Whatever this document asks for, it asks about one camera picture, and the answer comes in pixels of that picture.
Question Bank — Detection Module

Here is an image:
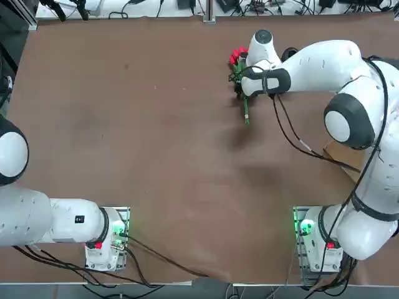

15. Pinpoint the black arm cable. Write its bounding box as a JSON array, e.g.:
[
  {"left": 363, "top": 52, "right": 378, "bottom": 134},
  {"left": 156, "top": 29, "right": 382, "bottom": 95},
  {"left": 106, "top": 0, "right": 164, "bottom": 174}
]
[
  {"left": 263, "top": 74, "right": 362, "bottom": 172},
  {"left": 324, "top": 55, "right": 390, "bottom": 250}
]

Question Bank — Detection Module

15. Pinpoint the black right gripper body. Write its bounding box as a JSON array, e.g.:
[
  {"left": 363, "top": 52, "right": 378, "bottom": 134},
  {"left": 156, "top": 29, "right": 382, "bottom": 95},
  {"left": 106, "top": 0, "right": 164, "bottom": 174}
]
[{"left": 234, "top": 81, "right": 250, "bottom": 101}]

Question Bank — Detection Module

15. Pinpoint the black cylindrical vase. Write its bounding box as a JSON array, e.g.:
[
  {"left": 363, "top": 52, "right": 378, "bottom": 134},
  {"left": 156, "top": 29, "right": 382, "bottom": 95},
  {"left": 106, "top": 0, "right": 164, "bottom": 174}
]
[{"left": 280, "top": 46, "right": 299, "bottom": 63}]

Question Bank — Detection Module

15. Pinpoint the aluminium frame profile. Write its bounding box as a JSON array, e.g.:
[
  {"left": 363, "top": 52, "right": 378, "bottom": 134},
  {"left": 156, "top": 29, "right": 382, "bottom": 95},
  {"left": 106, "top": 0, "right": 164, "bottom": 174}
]
[{"left": 0, "top": 0, "right": 39, "bottom": 32}]

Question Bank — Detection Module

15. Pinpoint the black ribbed power adapter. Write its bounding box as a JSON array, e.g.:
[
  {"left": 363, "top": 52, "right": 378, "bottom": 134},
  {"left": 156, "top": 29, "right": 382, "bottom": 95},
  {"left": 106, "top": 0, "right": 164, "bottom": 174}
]
[{"left": 217, "top": 0, "right": 242, "bottom": 14}]

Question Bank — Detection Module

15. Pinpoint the black base cable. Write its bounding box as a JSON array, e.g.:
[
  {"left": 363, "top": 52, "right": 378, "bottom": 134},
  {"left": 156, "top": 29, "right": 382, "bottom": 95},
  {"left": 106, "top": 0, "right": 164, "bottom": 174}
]
[{"left": 123, "top": 233, "right": 211, "bottom": 278}]

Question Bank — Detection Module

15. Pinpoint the aluminium frame post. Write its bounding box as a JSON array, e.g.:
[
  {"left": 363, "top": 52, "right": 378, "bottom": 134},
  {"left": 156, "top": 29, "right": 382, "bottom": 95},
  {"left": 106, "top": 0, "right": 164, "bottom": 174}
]
[{"left": 203, "top": 0, "right": 217, "bottom": 24}]

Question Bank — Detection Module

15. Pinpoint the aluminium base plate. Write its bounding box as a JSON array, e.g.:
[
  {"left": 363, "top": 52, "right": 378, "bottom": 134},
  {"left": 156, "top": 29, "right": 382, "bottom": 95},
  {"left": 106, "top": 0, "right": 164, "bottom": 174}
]
[
  {"left": 292, "top": 204, "right": 345, "bottom": 280},
  {"left": 84, "top": 205, "right": 131, "bottom": 272}
]

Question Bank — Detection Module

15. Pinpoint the black tripod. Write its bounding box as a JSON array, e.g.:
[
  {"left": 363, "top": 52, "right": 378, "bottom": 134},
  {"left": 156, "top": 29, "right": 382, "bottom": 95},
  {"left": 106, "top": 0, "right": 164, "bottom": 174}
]
[{"left": 39, "top": 0, "right": 92, "bottom": 22}]

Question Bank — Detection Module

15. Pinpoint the red tulip bouquet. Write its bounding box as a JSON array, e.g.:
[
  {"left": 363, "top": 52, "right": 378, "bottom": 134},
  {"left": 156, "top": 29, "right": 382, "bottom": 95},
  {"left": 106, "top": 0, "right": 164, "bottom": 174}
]
[{"left": 228, "top": 45, "right": 251, "bottom": 126}]

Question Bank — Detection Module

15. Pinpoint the wooden drawer box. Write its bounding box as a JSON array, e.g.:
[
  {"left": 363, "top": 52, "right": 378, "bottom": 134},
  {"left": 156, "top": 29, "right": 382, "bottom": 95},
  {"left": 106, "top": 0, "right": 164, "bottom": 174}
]
[{"left": 322, "top": 139, "right": 365, "bottom": 183}]

